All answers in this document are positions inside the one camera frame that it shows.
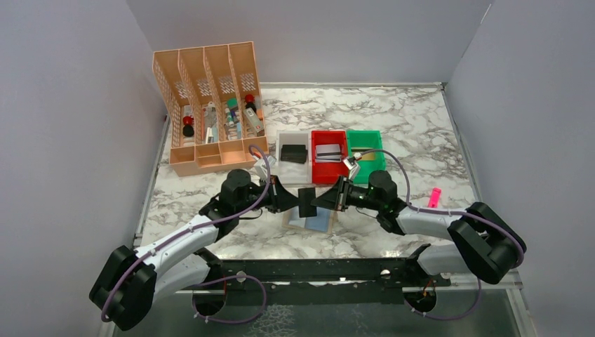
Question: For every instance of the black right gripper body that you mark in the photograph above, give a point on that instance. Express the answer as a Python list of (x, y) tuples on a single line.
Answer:
[(344, 193)]

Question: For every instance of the white credit card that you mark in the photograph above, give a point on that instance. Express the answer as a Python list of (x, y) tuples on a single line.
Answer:
[(328, 153)]

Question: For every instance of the dark grey card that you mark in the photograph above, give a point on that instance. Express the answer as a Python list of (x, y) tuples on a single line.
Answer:
[(293, 150)]

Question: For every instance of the pink marker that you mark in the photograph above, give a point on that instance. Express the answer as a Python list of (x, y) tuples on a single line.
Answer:
[(434, 198)]

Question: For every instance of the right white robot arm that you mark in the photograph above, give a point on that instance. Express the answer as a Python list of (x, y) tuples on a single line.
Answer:
[(479, 241)]

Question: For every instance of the white plastic bin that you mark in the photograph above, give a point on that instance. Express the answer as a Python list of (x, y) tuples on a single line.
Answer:
[(292, 173)]

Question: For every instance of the gold striped card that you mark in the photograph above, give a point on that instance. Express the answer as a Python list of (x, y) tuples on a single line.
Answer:
[(364, 154)]

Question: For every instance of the black mounting rail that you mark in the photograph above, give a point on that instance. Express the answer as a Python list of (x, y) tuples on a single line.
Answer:
[(315, 281)]

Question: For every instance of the red black stamp right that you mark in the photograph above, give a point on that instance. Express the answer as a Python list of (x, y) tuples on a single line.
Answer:
[(250, 102)]

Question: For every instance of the green plastic bin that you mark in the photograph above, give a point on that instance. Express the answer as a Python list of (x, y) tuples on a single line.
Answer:
[(367, 139)]

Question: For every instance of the green white glue stick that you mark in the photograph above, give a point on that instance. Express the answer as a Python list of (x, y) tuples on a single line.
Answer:
[(229, 117)]

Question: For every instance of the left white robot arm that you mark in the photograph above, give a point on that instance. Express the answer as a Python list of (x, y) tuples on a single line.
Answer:
[(133, 279)]

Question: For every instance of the light blue stapler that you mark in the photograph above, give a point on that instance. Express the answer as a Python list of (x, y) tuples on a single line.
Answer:
[(211, 135)]

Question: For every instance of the red black stamp left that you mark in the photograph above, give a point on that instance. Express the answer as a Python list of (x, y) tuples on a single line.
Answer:
[(188, 126)]

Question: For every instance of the green eraser block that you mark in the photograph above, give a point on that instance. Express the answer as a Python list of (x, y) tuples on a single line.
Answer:
[(232, 103)]

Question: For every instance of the peach plastic desk organizer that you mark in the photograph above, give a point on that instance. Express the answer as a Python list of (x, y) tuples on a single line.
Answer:
[(198, 82)]

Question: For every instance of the black chip card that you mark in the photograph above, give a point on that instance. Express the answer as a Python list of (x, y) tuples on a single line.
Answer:
[(299, 158)]

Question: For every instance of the grey staples box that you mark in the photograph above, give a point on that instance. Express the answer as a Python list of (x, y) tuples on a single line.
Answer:
[(254, 122)]

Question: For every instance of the red plastic bin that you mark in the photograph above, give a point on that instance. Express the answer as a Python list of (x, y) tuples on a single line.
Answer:
[(327, 172)]

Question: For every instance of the grey black striped card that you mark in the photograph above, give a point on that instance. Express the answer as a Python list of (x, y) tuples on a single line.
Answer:
[(305, 208)]

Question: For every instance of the red black stamp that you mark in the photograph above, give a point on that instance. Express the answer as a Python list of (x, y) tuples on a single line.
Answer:
[(250, 102), (188, 126)]

